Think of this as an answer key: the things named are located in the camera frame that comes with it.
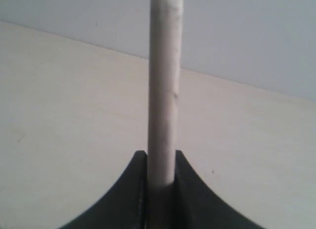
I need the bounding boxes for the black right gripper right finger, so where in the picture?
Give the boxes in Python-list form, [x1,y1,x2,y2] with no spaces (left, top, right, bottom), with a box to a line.
[174,150,262,229]

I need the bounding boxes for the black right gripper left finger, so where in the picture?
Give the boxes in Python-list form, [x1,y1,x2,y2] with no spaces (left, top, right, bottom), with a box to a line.
[62,151,147,229]

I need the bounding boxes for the wooden paint brush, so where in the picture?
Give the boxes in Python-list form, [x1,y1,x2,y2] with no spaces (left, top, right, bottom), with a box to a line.
[148,0,184,188]

